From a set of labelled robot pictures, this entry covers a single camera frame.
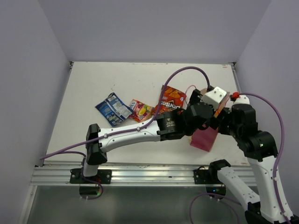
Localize pink paper bag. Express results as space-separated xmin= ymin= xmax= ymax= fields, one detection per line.
xmin=190 ymin=92 xmax=229 ymax=152

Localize red Doritos bag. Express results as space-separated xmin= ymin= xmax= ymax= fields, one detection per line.
xmin=158 ymin=86 xmax=186 ymax=114

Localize Fox's candy bag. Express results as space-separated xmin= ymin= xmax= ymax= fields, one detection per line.
xmin=129 ymin=99 xmax=154 ymax=123

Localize blue Kettle chips bag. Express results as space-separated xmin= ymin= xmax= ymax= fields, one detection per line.
xmin=95 ymin=92 xmax=133 ymax=127

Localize orange Kettle chips bag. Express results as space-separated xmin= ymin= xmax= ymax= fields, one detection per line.
xmin=214 ymin=99 xmax=228 ymax=118

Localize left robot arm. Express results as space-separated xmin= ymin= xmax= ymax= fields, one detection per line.
xmin=79 ymin=89 xmax=224 ymax=184

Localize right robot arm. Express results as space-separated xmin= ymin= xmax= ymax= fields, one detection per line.
xmin=195 ymin=104 xmax=299 ymax=224

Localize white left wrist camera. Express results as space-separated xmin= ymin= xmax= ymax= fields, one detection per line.
xmin=201 ymin=86 xmax=227 ymax=110

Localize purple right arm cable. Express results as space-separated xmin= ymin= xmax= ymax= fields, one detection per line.
xmin=238 ymin=92 xmax=292 ymax=222

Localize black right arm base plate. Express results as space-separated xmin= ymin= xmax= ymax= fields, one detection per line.
xmin=193 ymin=166 xmax=210 ymax=184

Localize aluminium mounting rail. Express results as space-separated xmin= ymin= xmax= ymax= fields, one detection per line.
xmin=30 ymin=163 xmax=257 ymax=187

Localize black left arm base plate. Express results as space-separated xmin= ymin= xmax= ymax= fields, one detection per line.
xmin=69 ymin=168 xmax=112 ymax=184

